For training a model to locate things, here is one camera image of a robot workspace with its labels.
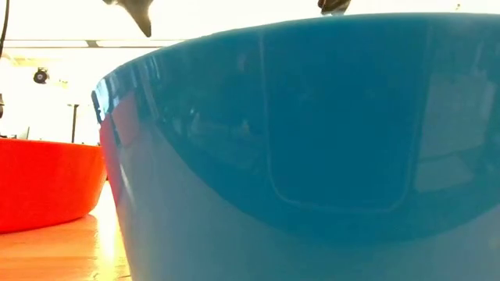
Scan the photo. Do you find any small blue plastic bowl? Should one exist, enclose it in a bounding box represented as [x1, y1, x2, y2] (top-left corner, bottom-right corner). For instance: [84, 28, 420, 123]
[91, 12, 500, 281]

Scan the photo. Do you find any small orange plastic bowl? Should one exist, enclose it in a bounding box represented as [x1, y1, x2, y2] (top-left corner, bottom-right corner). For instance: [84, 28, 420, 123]
[0, 137, 108, 234]

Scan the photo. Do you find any black vertical pole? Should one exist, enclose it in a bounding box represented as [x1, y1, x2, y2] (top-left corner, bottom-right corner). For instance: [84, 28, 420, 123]
[66, 103, 80, 144]

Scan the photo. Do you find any round black ceiling camera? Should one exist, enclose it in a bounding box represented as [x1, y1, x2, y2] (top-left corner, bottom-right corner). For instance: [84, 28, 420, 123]
[32, 67, 50, 85]

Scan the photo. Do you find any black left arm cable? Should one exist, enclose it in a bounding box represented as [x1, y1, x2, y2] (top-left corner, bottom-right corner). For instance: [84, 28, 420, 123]
[0, 0, 10, 120]

